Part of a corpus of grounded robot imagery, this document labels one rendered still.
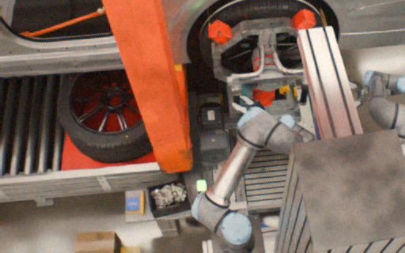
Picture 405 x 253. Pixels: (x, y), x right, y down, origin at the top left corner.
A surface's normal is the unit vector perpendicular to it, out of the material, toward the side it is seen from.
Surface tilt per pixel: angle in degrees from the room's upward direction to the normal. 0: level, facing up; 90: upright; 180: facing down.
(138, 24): 90
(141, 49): 90
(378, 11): 90
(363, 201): 0
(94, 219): 0
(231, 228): 8
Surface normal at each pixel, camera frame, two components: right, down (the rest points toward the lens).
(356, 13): 0.12, 0.84
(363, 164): 0.03, -0.54
